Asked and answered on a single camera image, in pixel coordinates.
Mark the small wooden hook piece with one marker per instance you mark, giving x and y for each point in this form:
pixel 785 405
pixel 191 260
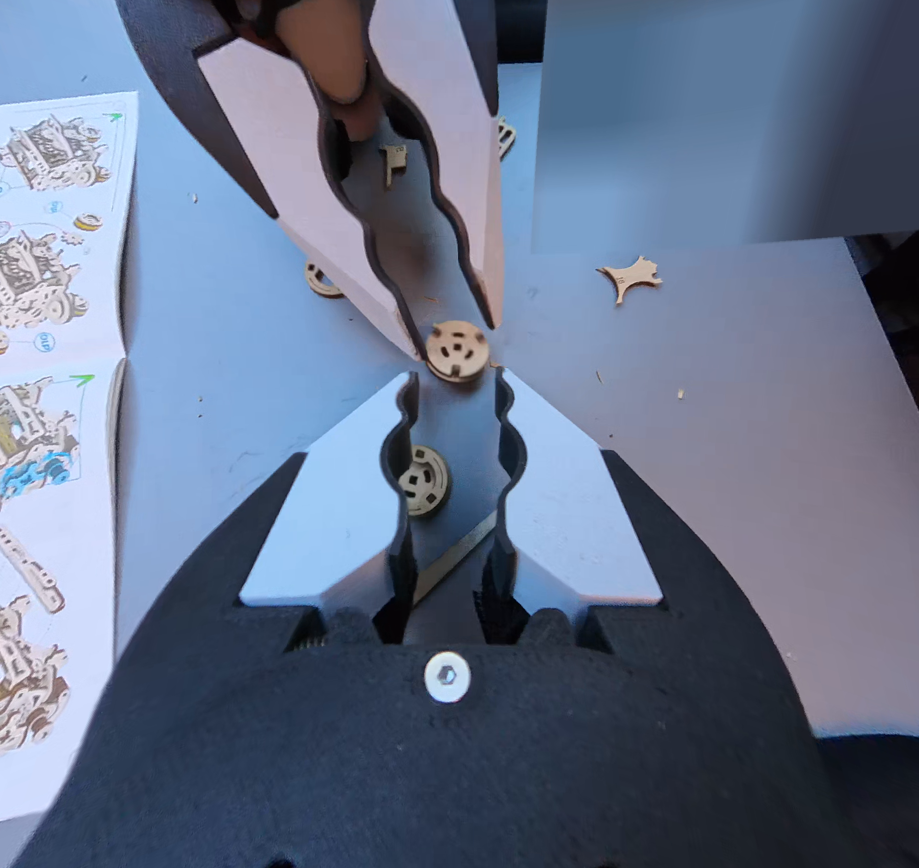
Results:
pixel 393 164

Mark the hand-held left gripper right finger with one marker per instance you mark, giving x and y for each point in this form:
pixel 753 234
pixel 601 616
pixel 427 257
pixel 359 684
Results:
pixel 581 523

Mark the star-shaped wooden scrap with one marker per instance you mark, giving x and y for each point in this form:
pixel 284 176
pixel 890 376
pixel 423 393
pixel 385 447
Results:
pixel 632 276

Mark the wooden disc with square holes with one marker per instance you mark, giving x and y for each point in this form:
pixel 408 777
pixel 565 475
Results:
pixel 456 351

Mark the assembly instruction booklet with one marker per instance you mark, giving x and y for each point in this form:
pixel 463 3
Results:
pixel 111 286

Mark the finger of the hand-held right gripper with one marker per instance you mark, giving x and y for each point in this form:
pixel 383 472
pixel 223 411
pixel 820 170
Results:
pixel 280 150
pixel 438 57

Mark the person's right hand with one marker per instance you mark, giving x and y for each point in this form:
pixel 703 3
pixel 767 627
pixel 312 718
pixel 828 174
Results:
pixel 323 50

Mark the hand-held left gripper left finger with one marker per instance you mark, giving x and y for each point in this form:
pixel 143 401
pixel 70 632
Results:
pixel 323 523

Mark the thick slotted wooden wheel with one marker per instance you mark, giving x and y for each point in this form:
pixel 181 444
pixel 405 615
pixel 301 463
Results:
pixel 427 480

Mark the thin wooden stick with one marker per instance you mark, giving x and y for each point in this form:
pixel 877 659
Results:
pixel 452 559

